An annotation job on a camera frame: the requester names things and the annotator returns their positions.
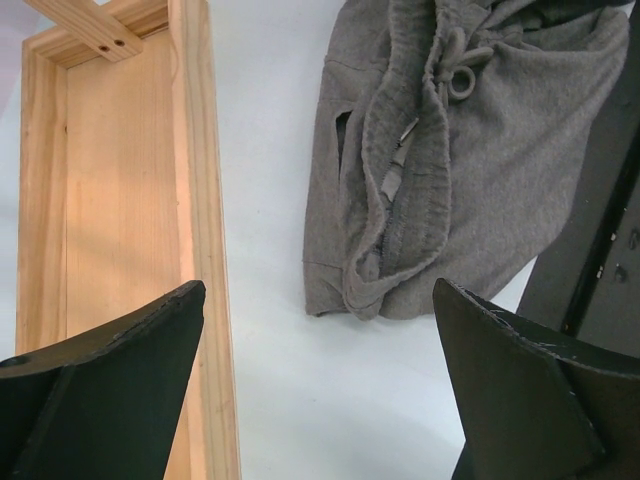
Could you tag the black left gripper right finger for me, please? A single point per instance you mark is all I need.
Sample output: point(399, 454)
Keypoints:
point(535, 403)

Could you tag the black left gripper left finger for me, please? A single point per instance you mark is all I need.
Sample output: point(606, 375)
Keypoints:
point(104, 404)

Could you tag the grey drawstring shorts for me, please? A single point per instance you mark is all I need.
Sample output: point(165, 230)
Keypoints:
point(448, 143)

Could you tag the wooden clothes rack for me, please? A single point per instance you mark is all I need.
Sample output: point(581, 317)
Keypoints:
point(120, 194)

